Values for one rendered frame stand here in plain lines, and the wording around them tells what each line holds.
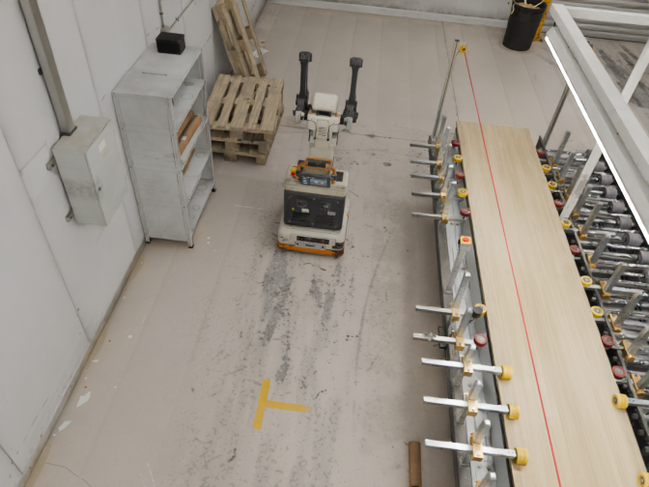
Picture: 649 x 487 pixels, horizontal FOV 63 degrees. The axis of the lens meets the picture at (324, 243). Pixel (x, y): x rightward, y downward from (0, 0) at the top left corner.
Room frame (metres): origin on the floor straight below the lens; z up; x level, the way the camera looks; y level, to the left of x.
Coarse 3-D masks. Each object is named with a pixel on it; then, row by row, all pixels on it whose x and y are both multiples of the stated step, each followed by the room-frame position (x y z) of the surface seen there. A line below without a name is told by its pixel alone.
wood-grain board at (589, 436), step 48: (480, 144) 4.27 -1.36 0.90; (528, 144) 4.35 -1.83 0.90; (480, 192) 3.53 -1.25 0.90; (528, 192) 3.59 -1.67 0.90; (480, 240) 2.94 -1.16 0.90; (528, 240) 2.99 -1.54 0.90; (528, 288) 2.49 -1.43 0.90; (576, 288) 2.53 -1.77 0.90; (528, 336) 2.07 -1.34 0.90; (576, 336) 2.11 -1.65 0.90; (528, 384) 1.73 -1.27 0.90; (576, 384) 1.76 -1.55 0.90; (528, 432) 1.42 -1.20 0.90; (576, 432) 1.45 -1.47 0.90; (624, 432) 1.48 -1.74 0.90; (528, 480) 1.16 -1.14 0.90; (576, 480) 1.18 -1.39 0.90; (624, 480) 1.21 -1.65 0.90
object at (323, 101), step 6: (318, 96) 4.02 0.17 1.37; (324, 96) 4.02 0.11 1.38; (330, 96) 4.02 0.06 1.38; (336, 96) 4.03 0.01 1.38; (318, 102) 3.98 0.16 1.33; (324, 102) 3.98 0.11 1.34; (330, 102) 3.98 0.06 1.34; (336, 102) 3.99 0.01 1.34; (318, 108) 3.96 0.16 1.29; (324, 108) 3.95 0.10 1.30; (330, 108) 3.95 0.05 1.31; (336, 108) 3.97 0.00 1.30
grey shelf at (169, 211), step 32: (160, 64) 3.97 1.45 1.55; (192, 64) 4.05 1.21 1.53; (128, 96) 3.46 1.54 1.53; (160, 96) 3.47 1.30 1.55; (192, 96) 4.03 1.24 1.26; (128, 128) 3.46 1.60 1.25; (160, 128) 3.45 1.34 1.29; (128, 160) 3.46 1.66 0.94; (160, 160) 3.46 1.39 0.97; (192, 160) 4.12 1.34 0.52; (160, 192) 3.46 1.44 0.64; (192, 192) 3.66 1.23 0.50; (160, 224) 3.46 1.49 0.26; (192, 224) 3.63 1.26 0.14
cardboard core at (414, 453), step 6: (414, 444) 1.69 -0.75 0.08; (414, 450) 1.65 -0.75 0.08; (420, 450) 1.67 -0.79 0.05; (414, 456) 1.61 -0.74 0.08; (420, 456) 1.63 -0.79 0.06; (414, 462) 1.57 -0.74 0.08; (420, 462) 1.58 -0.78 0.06; (414, 468) 1.53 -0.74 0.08; (420, 468) 1.54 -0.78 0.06; (414, 474) 1.49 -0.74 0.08; (420, 474) 1.50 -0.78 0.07; (414, 480) 1.45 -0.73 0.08; (420, 480) 1.46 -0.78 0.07; (414, 486) 1.44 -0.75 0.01; (420, 486) 1.42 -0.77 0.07
